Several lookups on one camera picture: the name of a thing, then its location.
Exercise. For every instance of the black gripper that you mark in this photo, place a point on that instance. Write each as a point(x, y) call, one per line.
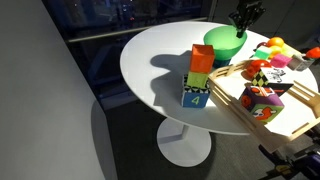
point(249, 11)

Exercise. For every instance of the green translucent plastic bowl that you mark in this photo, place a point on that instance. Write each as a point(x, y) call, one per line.
point(225, 41)

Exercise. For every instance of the orange red ball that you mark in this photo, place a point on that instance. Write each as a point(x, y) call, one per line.
point(314, 52)

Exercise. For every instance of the green white block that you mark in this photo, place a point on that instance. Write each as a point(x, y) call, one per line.
point(262, 53)

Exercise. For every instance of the small dark blue block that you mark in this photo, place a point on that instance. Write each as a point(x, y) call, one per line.
point(220, 63)

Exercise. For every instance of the orange toy fruit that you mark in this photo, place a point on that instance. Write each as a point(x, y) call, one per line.
point(275, 42)

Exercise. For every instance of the orange block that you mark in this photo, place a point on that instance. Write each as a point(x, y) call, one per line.
point(201, 59)

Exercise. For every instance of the pink block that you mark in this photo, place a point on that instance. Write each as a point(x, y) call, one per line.
point(280, 61)

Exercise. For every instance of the yellow toy fruit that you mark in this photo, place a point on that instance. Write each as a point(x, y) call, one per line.
point(289, 50)

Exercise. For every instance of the lime green block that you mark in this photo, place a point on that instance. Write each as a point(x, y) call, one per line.
point(197, 80)

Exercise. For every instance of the gray printed block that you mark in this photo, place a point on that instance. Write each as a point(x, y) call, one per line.
point(298, 63)

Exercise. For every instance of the blue number four block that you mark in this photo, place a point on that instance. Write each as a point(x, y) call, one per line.
point(195, 98)

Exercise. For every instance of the dark red small toy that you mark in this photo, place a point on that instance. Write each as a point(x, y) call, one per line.
point(261, 45)

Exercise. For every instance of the black white patterned cube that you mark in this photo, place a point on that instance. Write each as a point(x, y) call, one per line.
point(273, 80)

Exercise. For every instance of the wooden slatted tray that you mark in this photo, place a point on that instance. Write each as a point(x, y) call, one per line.
point(233, 100)

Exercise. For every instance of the purple green fabric cube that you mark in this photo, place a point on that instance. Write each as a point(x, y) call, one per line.
point(261, 105)

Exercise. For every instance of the silver window rail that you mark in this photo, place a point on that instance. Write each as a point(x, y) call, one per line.
point(133, 29)

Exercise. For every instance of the white table pedestal base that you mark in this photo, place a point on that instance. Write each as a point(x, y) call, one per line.
point(184, 143)

